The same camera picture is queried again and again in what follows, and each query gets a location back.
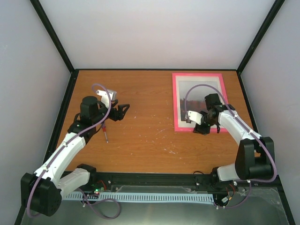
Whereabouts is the pink picture frame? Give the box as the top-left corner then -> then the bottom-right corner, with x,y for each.
172,73 -> 225,132

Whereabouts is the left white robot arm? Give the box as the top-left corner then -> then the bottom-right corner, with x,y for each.
21,96 -> 130,218

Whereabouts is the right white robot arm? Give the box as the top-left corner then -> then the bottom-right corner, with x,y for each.
186,94 -> 277,183

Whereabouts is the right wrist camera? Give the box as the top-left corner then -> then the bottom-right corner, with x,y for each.
185,111 -> 203,125

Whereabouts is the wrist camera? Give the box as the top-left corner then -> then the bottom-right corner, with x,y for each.
96,90 -> 117,108
185,111 -> 203,125

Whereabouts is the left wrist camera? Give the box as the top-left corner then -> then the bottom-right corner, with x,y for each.
96,90 -> 117,108

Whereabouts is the photo in frame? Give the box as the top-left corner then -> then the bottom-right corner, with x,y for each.
174,80 -> 227,126

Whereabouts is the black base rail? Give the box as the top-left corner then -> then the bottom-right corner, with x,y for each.
89,171 -> 281,188

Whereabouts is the light blue cable duct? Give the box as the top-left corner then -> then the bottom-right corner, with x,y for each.
63,190 -> 215,203

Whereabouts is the black enclosure frame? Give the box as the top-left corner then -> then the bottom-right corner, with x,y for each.
15,0 -> 296,225

